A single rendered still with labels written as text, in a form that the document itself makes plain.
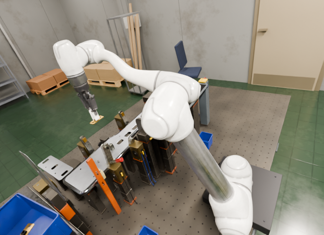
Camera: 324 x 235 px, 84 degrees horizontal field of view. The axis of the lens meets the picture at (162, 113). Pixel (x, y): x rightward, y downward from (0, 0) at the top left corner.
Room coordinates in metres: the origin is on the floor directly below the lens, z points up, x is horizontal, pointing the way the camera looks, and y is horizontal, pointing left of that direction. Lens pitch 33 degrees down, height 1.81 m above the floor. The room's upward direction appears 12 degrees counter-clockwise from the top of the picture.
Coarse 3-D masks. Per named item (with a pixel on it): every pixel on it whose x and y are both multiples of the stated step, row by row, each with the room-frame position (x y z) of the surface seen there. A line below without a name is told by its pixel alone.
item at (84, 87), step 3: (84, 84) 0.91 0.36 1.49; (87, 84) 0.93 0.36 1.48; (75, 87) 0.90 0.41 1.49; (78, 87) 0.90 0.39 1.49; (81, 87) 0.90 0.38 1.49; (84, 87) 0.90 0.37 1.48; (87, 87) 0.92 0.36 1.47; (75, 90) 0.91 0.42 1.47; (78, 90) 0.90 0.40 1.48; (81, 90) 0.90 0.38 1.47; (84, 90) 0.90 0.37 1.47; (87, 90) 0.91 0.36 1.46; (81, 93) 0.93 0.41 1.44; (84, 93) 0.91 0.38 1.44; (87, 93) 0.90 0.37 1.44; (87, 96) 0.91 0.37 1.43
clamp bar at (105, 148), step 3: (99, 144) 0.75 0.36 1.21; (102, 144) 0.74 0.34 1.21; (105, 144) 0.73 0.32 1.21; (102, 147) 0.72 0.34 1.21; (105, 147) 0.72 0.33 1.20; (108, 147) 0.72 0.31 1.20; (102, 150) 0.73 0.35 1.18; (105, 150) 0.73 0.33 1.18; (108, 150) 0.74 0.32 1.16; (105, 153) 0.72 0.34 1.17; (108, 153) 0.74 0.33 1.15; (105, 156) 0.73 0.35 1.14; (108, 156) 0.74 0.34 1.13; (111, 156) 0.75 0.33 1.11; (105, 159) 0.74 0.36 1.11; (108, 159) 0.73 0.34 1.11; (111, 159) 0.75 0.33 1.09; (108, 162) 0.73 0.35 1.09
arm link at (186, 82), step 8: (160, 72) 0.71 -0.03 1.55; (168, 72) 0.70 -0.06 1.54; (160, 80) 0.68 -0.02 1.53; (168, 80) 0.62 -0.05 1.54; (176, 80) 0.62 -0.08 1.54; (184, 80) 0.63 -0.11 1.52; (192, 80) 0.65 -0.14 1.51; (184, 88) 0.59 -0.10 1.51; (192, 88) 0.62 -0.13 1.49; (200, 88) 0.63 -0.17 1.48; (192, 96) 0.61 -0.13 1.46
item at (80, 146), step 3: (78, 144) 1.01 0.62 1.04; (81, 144) 1.00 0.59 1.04; (81, 147) 0.98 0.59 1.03; (84, 147) 0.97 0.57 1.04; (81, 150) 0.99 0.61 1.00; (84, 150) 0.97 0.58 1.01; (84, 153) 0.98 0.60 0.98; (87, 153) 0.96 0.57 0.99; (84, 156) 1.00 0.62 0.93; (87, 156) 0.97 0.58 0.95
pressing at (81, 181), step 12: (132, 120) 1.24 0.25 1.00; (120, 132) 1.11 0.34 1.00; (132, 132) 1.07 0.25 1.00; (108, 144) 0.99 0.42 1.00; (120, 144) 0.97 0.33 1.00; (96, 156) 0.90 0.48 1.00; (120, 156) 0.85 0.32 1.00; (84, 168) 0.81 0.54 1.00; (72, 180) 0.74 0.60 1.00; (84, 180) 0.72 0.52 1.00; (96, 180) 0.70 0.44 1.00; (84, 192) 0.63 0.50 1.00
